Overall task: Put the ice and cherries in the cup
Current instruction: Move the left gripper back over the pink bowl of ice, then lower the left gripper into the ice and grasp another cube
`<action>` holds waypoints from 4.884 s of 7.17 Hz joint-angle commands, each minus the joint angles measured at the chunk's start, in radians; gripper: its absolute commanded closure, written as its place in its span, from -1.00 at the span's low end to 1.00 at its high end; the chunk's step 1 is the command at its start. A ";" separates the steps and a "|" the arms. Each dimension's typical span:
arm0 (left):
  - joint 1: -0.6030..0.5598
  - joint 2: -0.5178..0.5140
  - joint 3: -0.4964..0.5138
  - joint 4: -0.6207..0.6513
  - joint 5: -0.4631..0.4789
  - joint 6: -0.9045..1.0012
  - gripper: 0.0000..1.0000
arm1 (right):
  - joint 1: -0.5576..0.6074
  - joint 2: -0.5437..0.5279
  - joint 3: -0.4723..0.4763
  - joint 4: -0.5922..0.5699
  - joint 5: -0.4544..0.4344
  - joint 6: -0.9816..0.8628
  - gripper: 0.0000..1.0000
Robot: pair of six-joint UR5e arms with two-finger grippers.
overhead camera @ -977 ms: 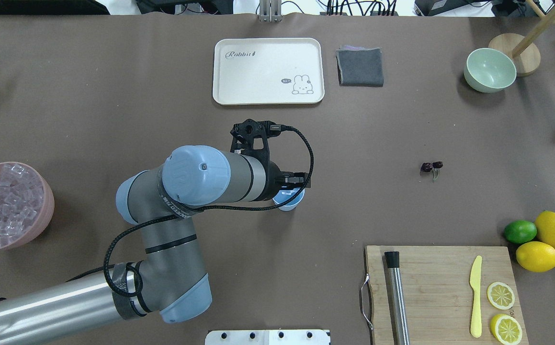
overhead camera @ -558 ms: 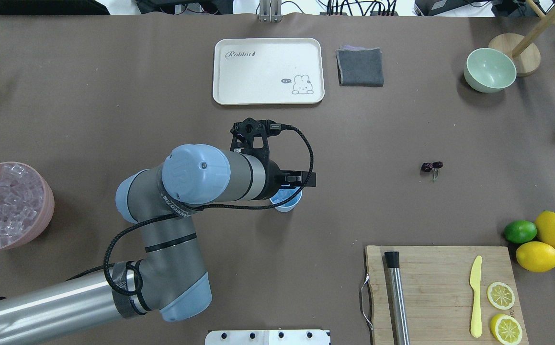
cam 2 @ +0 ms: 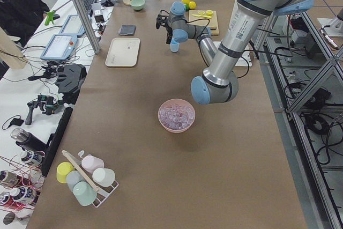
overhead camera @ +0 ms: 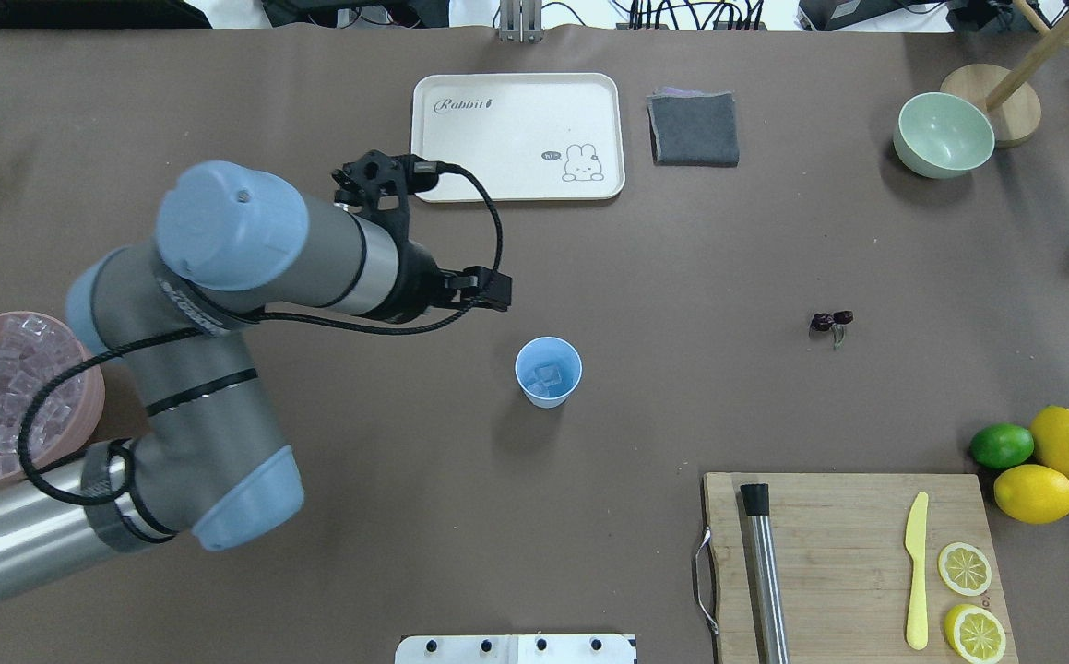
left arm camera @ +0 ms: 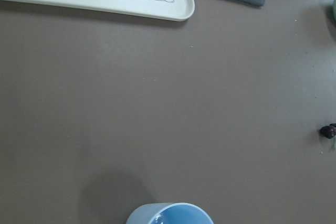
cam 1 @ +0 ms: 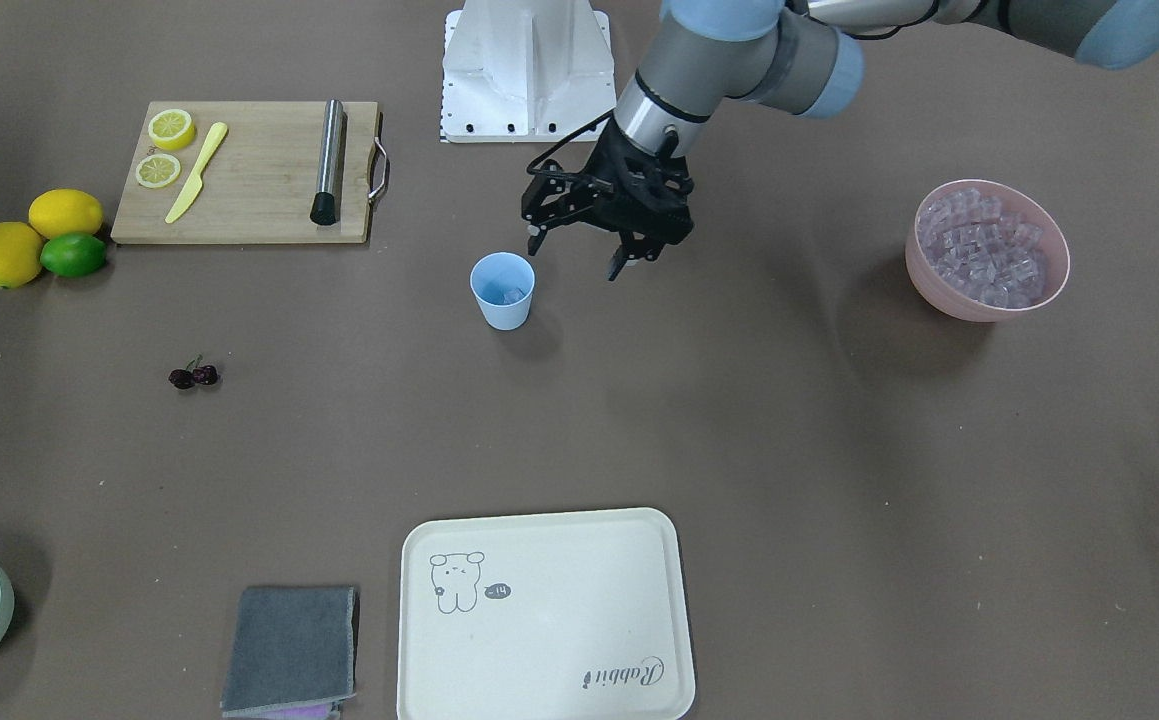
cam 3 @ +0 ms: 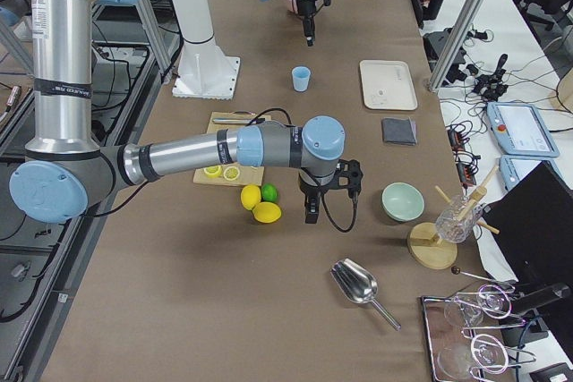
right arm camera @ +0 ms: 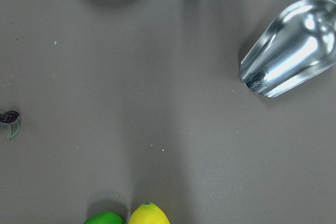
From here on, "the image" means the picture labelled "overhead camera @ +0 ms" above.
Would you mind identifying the wooden cutting board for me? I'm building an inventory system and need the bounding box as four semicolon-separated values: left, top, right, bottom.
702;472;997;663

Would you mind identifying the lemon half slice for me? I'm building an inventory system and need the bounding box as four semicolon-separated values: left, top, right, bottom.
936;541;993;597
943;604;1009;663

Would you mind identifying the white camera post base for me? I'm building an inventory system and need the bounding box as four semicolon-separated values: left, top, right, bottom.
394;632;638;663

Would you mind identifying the yellow lemon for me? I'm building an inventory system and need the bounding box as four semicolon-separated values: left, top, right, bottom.
1028;405;1069;480
993;464;1069;525

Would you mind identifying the green lime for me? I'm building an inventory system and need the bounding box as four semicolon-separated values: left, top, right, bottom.
969;421;1035;470

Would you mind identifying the aluminium frame post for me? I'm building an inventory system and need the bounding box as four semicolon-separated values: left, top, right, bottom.
496;0;545;43

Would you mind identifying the mint green bowl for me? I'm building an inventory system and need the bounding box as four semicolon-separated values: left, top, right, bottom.
893;92;995;180

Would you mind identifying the yellow plastic knife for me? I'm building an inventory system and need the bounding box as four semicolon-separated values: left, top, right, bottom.
904;492;930;651

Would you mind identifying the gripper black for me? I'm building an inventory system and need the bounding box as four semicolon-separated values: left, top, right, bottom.
394;243;513;321

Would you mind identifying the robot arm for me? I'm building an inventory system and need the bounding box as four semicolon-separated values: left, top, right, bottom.
0;151;512;601

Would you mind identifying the steel muddler black tip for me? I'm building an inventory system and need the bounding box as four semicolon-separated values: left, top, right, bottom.
740;483;791;663

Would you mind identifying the cream rabbit tray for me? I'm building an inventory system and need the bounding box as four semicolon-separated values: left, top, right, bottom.
410;72;625;202

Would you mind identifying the wooden cup tree stand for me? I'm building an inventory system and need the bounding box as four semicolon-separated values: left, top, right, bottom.
940;1;1069;148

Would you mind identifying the pink bowl of ice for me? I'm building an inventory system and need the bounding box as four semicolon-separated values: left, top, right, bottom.
0;311;107;480

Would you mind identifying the light blue plastic cup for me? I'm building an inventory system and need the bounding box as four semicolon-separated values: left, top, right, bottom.
514;337;582;410

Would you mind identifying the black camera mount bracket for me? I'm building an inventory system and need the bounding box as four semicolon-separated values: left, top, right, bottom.
331;150;446;240

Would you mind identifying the grey folded cloth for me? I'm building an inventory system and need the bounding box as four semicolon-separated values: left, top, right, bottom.
647;87;741;168

